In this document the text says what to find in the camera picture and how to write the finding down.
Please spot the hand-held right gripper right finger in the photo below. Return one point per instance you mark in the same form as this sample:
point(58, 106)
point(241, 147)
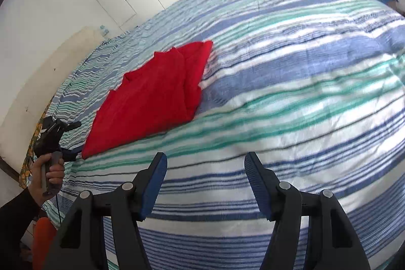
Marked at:
point(259, 184)

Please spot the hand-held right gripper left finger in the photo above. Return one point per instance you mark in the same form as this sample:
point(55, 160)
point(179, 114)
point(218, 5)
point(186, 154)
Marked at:
point(153, 187)

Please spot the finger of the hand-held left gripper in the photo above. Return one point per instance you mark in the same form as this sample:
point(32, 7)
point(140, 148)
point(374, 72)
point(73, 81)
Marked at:
point(69, 155)
point(68, 125)

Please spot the red sweater with white print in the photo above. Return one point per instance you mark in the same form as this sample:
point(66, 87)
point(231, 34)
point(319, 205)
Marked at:
point(152, 99)

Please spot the person's left forearm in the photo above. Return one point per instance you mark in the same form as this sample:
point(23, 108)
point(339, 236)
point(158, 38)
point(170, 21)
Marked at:
point(14, 225)

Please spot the person's left hand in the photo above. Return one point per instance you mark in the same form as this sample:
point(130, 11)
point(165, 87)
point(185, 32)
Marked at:
point(52, 176)

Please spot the floral yellow cloth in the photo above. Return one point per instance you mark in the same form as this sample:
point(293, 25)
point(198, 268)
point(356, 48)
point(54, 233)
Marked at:
point(30, 149)

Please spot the cream headboard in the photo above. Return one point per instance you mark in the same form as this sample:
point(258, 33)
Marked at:
point(41, 86)

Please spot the blue green striped blanket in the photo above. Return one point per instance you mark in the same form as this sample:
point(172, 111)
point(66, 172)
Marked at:
point(269, 105)

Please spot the orange cloth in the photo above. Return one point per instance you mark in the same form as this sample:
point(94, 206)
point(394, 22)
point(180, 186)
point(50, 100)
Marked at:
point(42, 240)

